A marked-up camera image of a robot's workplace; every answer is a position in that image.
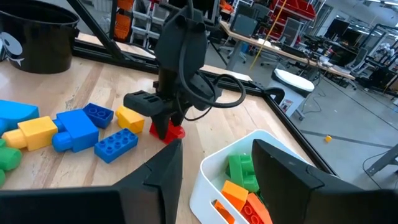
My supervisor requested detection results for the light blue large toy block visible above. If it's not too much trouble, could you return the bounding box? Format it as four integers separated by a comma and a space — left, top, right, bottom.
0, 99, 40, 136

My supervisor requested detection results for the black left wrist camera cable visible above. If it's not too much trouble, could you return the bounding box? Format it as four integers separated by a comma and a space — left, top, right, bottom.
177, 0, 247, 122

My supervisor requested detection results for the black plastic bucket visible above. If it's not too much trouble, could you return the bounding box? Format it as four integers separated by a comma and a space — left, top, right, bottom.
0, 0, 80, 75

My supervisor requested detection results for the green large toy block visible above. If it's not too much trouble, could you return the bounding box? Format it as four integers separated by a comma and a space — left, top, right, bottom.
228, 154, 261, 193
0, 138, 24, 189

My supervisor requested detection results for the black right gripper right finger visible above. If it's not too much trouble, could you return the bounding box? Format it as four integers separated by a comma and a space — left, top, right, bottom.
250, 138, 323, 224

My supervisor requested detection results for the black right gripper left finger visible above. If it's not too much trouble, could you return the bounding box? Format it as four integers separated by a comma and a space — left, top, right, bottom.
113, 138, 185, 224

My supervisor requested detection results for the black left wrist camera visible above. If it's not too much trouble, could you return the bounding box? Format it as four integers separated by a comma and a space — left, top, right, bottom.
186, 73, 223, 111

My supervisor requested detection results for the yellow hanging cable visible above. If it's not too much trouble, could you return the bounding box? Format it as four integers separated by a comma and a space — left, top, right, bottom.
248, 0, 289, 71

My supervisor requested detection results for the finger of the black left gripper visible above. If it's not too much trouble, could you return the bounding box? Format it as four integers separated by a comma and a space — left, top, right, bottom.
150, 112, 172, 141
170, 106, 188, 128

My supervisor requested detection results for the red small toy brick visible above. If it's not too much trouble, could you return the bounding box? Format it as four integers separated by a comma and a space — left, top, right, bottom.
149, 120, 187, 146

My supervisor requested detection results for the grey office chair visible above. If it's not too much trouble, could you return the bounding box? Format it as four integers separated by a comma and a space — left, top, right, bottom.
344, 46, 370, 72

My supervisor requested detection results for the red storage bins rack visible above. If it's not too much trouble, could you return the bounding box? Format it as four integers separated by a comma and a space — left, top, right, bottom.
269, 0, 317, 21

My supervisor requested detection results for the white plastic bin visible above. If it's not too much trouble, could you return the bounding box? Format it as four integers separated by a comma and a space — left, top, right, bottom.
188, 129, 315, 224

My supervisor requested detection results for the dark blue square brick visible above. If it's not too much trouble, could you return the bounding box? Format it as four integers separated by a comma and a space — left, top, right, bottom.
82, 102, 114, 129

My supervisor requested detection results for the long wooden workbench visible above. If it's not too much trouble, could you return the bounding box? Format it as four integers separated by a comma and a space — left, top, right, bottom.
219, 20, 357, 81

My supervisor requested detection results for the white pedal trash bin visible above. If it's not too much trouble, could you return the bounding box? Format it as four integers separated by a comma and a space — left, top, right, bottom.
267, 68, 316, 121

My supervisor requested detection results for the blue long studded brick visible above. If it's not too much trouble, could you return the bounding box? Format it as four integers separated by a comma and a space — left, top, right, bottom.
94, 128, 139, 164

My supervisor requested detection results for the orange storage bins rack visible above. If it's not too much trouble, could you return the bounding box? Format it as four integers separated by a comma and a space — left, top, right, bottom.
113, 0, 135, 41

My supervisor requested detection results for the grey computer case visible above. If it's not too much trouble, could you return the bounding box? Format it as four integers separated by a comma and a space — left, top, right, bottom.
231, 14, 259, 39

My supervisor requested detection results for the yellow large toy block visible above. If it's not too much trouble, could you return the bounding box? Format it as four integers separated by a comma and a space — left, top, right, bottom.
1, 116, 59, 152

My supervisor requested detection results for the yellow small toy brick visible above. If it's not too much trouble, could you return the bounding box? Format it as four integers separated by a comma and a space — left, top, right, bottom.
115, 105, 146, 135

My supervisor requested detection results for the black aluminium table frame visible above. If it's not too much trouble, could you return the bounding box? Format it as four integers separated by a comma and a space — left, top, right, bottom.
65, 0, 337, 175

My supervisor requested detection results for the orange large toy block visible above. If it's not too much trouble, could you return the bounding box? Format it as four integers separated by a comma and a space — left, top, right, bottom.
213, 179, 250, 224

